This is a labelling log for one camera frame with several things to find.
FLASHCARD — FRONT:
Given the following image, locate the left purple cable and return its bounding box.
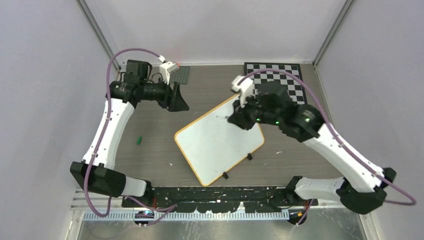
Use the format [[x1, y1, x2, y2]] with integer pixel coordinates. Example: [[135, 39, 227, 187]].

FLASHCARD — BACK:
[[82, 48, 180, 227]]

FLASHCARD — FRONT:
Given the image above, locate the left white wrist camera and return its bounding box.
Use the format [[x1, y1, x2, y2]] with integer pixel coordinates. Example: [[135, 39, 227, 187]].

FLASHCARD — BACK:
[[158, 55, 180, 85]]

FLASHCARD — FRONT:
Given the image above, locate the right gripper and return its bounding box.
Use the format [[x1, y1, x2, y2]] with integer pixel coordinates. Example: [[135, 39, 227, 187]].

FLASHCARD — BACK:
[[228, 91, 281, 130]]

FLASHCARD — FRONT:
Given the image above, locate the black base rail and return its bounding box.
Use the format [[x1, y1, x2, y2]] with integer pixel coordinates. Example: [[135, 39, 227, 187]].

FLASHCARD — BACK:
[[136, 186, 310, 213]]

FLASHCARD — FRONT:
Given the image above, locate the green marker cap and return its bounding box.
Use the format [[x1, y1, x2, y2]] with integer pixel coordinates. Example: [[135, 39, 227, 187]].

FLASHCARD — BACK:
[[136, 136, 143, 145]]

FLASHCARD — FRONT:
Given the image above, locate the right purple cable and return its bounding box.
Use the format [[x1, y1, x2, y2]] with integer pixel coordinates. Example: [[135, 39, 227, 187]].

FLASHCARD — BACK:
[[238, 68, 418, 229]]

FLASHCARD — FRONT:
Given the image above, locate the black white checkerboard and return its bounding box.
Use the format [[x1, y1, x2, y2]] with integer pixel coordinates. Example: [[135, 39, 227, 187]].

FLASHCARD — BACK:
[[244, 62, 307, 105]]

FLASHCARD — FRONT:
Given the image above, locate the purple cable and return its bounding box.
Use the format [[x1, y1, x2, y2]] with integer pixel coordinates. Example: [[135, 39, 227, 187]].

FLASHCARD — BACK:
[[238, 68, 418, 229], [82, 48, 180, 227]]

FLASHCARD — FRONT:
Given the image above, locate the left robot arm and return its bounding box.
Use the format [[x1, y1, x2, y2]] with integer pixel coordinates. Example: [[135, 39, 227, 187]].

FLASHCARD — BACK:
[[70, 60, 189, 207]]

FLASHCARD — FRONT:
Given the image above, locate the yellow framed whiteboard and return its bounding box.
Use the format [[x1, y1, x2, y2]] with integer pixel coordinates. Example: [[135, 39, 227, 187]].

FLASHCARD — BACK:
[[174, 95, 265, 187]]

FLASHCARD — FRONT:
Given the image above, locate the grey lego baseplate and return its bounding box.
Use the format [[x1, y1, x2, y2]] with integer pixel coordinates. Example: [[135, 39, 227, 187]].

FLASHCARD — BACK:
[[170, 66, 191, 85]]

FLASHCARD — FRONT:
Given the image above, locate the white slotted cable duct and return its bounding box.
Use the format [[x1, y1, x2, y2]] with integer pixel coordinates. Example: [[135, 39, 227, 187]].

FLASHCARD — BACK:
[[82, 209, 290, 221]]

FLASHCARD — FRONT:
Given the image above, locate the aluminium frame rail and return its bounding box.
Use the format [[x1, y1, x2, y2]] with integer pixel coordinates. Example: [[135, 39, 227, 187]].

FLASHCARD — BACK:
[[70, 187, 371, 212]]

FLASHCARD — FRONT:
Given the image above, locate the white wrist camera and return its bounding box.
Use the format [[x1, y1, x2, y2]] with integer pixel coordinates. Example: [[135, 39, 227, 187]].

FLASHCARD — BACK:
[[158, 55, 180, 85], [231, 75, 255, 108]]

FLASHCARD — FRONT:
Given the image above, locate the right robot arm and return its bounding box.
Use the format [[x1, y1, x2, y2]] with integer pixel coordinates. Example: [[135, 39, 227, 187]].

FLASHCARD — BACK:
[[228, 79, 397, 215]]

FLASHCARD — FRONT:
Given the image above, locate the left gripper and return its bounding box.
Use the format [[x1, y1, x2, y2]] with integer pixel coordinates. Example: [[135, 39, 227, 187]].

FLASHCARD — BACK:
[[140, 75, 190, 112]]

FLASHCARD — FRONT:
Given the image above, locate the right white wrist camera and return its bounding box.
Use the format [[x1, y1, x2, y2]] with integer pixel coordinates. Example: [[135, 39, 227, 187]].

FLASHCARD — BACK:
[[231, 75, 255, 108]]

